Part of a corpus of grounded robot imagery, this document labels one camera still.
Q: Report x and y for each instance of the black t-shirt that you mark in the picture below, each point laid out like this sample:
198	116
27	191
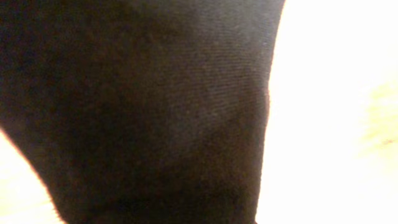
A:
141	111

